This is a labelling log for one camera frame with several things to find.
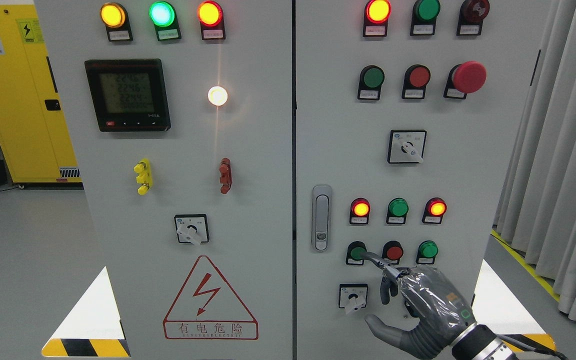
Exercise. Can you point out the grey robotic right hand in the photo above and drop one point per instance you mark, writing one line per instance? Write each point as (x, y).
(435, 300)

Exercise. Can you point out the green start button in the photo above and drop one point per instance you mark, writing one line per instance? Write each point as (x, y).
(354, 253)

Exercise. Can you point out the lower right green push button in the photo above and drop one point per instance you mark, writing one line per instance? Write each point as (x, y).
(426, 253)

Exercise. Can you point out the green push button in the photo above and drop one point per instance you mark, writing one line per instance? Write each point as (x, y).
(371, 79)
(426, 253)

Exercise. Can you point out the lower red push button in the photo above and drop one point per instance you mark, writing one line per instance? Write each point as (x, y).
(392, 252)

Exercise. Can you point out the red push button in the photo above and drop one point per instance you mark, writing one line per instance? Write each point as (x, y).
(415, 81)
(392, 252)

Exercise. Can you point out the upper red push button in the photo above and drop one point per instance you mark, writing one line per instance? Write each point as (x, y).
(415, 81)

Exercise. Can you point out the red emergency stop mushroom button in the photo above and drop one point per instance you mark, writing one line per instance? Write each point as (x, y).
(463, 79)

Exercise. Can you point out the upper green push button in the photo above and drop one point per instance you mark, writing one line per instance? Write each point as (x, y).
(371, 79)

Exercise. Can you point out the yellow floor marking tape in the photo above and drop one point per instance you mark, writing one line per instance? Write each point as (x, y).
(544, 282)

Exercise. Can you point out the right hazard stripe base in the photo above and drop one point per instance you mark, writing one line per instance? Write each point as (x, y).
(528, 342)

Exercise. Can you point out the hazard stripe base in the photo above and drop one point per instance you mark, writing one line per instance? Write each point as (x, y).
(75, 347)
(528, 342)

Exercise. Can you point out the lower right red indicator light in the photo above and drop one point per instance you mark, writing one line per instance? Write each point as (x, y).
(434, 211)

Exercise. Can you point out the red indicator light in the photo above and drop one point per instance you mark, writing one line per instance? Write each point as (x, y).
(211, 21)
(375, 18)
(434, 211)
(359, 212)

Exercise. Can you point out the lower middle green indicator light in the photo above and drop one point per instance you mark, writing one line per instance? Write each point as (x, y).
(397, 211)

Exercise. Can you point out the green indicator light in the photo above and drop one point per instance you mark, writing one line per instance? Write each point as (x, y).
(424, 17)
(397, 211)
(165, 21)

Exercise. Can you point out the lower left red indicator light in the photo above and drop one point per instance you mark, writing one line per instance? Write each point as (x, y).
(359, 212)

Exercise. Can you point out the grey curtain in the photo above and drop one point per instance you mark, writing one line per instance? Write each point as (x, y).
(537, 211)

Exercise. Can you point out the right grey cabinet door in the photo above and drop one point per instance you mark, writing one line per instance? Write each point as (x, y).
(342, 142)

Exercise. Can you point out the grey cabinet door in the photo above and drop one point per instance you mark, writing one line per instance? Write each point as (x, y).
(250, 227)
(342, 142)

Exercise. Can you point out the red electric hazard warning sticker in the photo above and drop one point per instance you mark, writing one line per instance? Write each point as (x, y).
(208, 308)

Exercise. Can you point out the green indicator light top right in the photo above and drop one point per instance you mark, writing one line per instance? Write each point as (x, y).
(424, 17)

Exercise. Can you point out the dark red buzzer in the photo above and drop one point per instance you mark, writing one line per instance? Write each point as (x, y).
(471, 15)

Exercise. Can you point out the red indicator light top right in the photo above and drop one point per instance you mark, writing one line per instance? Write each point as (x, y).
(375, 18)

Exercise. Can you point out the white indicator light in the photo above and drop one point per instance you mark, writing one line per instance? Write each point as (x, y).
(217, 95)

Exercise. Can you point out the left grey cabinet door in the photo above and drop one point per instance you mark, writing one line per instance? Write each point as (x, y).
(250, 227)

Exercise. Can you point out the red indicator light top left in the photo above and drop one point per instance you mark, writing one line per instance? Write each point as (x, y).
(211, 21)

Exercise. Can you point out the black digital power meter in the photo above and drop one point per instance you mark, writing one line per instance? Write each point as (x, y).
(129, 95)

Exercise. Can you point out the left hazard stripe base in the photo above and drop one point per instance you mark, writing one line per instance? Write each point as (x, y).
(75, 347)

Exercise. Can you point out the green indicator light top left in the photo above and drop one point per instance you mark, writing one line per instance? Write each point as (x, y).
(165, 21)

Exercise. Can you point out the yellow indicator light top left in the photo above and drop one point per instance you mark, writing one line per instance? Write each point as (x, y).
(117, 22)

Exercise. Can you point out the yellow safety storage cabinet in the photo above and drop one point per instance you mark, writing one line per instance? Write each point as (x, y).
(34, 138)

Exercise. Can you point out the lower left rotary selector switch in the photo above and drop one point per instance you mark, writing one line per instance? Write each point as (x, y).
(352, 297)

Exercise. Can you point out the grey door handle lock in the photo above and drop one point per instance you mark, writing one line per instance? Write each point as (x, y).
(320, 216)

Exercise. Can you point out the upper right rotary selector switch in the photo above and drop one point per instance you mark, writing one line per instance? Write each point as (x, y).
(406, 146)

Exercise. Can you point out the left door rotary selector switch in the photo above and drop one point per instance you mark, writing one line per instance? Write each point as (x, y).
(192, 228)

